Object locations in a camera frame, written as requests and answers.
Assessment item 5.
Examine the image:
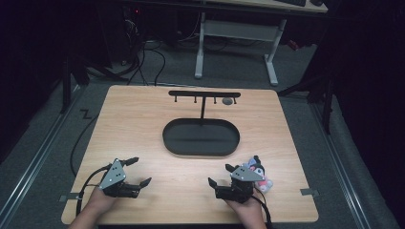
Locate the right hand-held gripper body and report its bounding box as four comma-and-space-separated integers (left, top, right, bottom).
215, 165, 266, 204

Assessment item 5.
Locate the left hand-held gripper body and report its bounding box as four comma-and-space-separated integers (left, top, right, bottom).
98, 157, 141, 198

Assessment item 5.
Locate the plush toy keychain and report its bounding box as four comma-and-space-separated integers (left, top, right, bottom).
242, 155, 274, 195

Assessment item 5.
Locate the black hook rack with tray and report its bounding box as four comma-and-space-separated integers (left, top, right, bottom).
161, 90, 242, 157

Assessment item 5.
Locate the person's left hand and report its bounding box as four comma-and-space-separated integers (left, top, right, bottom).
86, 186, 118, 214

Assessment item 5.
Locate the person's right hand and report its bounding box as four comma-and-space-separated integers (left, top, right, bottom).
224, 190, 267, 221

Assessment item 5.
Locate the black metal stand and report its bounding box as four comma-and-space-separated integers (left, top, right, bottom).
60, 56, 90, 115
276, 75, 335, 135

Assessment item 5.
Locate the dark computer tower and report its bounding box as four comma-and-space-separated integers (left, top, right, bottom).
122, 4, 144, 65

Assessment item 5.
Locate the white-framed desk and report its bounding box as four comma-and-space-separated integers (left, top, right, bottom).
194, 0, 329, 87

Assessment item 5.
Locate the black keyboard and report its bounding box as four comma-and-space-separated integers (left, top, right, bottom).
275, 0, 308, 8

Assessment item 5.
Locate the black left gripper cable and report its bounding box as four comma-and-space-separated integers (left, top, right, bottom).
75, 163, 113, 218

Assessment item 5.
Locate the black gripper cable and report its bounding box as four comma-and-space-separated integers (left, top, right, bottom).
251, 187, 274, 229
75, 163, 113, 218

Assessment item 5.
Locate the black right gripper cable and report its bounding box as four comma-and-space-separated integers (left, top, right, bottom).
251, 187, 274, 229

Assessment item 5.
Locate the black floor cable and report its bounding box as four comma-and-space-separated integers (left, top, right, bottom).
70, 114, 99, 177

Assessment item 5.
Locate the metal floor rail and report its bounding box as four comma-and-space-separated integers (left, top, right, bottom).
0, 85, 84, 229
309, 103, 372, 229

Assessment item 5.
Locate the bundle of black cables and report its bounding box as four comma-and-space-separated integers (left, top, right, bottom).
85, 37, 168, 87

